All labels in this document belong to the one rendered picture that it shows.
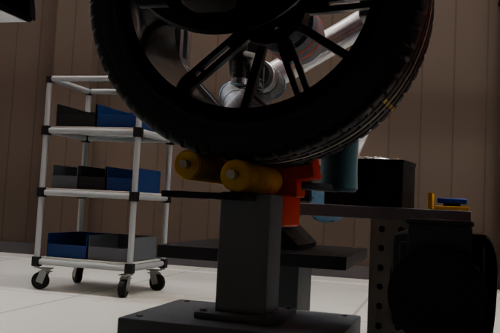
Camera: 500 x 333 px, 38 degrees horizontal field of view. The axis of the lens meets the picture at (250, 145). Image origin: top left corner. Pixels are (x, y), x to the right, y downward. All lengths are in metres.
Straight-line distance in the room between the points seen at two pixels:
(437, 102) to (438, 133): 0.20
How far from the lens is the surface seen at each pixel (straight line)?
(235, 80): 1.85
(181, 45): 1.66
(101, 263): 3.34
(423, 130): 4.75
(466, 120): 4.76
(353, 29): 2.29
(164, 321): 1.32
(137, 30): 1.43
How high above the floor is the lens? 0.44
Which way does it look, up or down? 5 degrees up
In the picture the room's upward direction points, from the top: 3 degrees clockwise
